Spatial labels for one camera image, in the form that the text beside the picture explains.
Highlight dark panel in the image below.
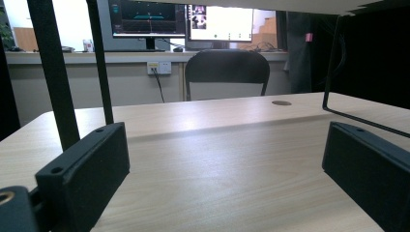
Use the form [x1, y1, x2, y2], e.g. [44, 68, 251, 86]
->
[0, 38, 21, 142]

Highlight green potted plant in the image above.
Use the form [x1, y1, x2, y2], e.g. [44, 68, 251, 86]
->
[0, 9, 15, 51]

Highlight monitor with white screen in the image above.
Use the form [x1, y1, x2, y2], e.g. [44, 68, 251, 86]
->
[186, 3, 255, 49]

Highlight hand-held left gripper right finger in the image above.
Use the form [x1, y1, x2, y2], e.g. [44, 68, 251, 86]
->
[321, 121, 410, 232]

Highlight dark curtain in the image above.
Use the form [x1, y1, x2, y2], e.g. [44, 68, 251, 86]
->
[276, 9, 410, 110]

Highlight grey counter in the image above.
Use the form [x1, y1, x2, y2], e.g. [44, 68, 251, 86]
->
[4, 50, 289, 65]

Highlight black chair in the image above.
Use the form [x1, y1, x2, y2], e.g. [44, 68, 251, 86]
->
[184, 48, 271, 102]

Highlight small cardboard box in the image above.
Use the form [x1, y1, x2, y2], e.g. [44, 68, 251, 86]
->
[13, 27, 39, 52]

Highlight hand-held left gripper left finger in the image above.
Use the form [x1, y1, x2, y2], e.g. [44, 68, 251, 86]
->
[35, 121, 131, 232]

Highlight tangled black cables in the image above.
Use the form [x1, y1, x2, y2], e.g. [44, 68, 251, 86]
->
[240, 42, 286, 52]

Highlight black power cable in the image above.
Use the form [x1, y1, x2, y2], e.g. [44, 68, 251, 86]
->
[151, 68, 166, 104]

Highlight large cardboard box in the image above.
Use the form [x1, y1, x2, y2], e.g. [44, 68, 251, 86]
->
[238, 17, 278, 51]

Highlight white wall socket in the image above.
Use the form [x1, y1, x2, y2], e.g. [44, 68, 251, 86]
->
[146, 61, 173, 76]

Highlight monitor with dark screen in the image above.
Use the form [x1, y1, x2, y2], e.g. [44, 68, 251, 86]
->
[107, 0, 188, 51]

